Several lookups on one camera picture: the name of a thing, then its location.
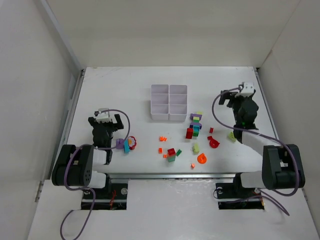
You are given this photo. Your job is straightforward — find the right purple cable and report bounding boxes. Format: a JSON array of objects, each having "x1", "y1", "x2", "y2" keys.
[{"x1": 211, "y1": 86, "x2": 301, "y2": 216}]

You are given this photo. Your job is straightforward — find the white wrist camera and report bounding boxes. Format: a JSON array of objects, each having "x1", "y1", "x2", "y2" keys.
[
  {"x1": 235, "y1": 82, "x2": 255, "y2": 98},
  {"x1": 93, "y1": 108, "x2": 112, "y2": 123}
]

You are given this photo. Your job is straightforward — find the white divided container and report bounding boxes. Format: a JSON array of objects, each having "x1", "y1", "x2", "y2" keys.
[
  {"x1": 168, "y1": 84, "x2": 188, "y2": 122},
  {"x1": 150, "y1": 84, "x2": 169, "y2": 121}
]

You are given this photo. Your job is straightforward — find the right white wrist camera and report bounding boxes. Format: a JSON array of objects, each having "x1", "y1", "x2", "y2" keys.
[{"x1": 235, "y1": 82, "x2": 255, "y2": 98}]

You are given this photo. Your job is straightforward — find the teal lego brick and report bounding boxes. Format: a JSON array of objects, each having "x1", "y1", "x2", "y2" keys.
[{"x1": 123, "y1": 139, "x2": 130, "y2": 154}]

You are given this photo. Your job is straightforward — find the red flower lego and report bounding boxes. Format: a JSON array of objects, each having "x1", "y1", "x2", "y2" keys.
[{"x1": 127, "y1": 136, "x2": 137, "y2": 150}]

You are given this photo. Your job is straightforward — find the purple lego stack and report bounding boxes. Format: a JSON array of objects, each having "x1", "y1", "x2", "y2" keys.
[{"x1": 189, "y1": 111, "x2": 203, "y2": 130}]

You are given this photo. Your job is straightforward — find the light green lego brick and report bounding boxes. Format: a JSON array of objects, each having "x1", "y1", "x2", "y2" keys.
[
  {"x1": 227, "y1": 132, "x2": 237, "y2": 143},
  {"x1": 192, "y1": 143, "x2": 200, "y2": 155}
]

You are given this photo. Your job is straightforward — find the aluminium rail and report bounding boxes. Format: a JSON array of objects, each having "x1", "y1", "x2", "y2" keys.
[{"x1": 108, "y1": 173, "x2": 235, "y2": 180}]

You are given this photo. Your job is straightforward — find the small green lego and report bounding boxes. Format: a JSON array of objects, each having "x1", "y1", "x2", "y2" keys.
[{"x1": 176, "y1": 149, "x2": 182, "y2": 157}]

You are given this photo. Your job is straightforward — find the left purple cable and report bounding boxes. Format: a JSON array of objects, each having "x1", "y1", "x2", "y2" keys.
[{"x1": 59, "y1": 108, "x2": 132, "y2": 240}]

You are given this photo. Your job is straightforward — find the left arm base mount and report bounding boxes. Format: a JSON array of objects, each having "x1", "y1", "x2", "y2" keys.
[{"x1": 88, "y1": 173, "x2": 128, "y2": 210}]

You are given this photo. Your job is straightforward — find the red round lego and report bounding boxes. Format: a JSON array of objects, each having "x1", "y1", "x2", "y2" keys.
[{"x1": 207, "y1": 136, "x2": 220, "y2": 149}]

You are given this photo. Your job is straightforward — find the purple cable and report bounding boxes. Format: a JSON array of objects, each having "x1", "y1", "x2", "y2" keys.
[
  {"x1": 59, "y1": 108, "x2": 132, "y2": 240},
  {"x1": 211, "y1": 86, "x2": 301, "y2": 216}
]

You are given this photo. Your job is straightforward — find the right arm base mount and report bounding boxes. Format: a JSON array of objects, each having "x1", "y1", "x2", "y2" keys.
[{"x1": 213, "y1": 173, "x2": 265, "y2": 210}]

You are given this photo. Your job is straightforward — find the right white divided container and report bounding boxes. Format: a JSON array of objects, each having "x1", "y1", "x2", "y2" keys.
[{"x1": 168, "y1": 84, "x2": 188, "y2": 122}]

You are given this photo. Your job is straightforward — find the small orange lego pair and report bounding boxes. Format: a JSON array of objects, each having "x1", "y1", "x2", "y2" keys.
[{"x1": 159, "y1": 136, "x2": 167, "y2": 142}]

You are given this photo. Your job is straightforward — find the red long lego brick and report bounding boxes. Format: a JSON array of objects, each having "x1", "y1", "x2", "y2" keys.
[{"x1": 185, "y1": 128, "x2": 194, "y2": 139}]

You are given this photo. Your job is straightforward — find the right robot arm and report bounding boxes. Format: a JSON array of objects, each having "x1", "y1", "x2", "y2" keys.
[{"x1": 213, "y1": 84, "x2": 306, "y2": 197}]

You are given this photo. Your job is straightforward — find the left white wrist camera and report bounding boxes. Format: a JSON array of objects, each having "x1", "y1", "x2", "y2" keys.
[{"x1": 93, "y1": 108, "x2": 112, "y2": 123}]

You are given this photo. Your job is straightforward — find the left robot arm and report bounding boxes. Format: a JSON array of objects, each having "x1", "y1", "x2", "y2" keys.
[{"x1": 51, "y1": 111, "x2": 124, "y2": 189}]

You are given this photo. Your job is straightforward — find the left white divided container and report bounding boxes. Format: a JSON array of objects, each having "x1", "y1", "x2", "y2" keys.
[{"x1": 150, "y1": 84, "x2": 169, "y2": 121}]

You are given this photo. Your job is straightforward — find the orange round lego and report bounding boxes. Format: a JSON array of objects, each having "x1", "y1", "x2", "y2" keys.
[{"x1": 197, "y1": 153, "x2": 207, "y2": 164}]

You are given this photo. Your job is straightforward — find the purple arch lego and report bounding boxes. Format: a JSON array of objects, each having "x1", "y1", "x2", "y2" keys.
[{"x1": 115, "y1": 138, "x2": 125, "y2": 150}]

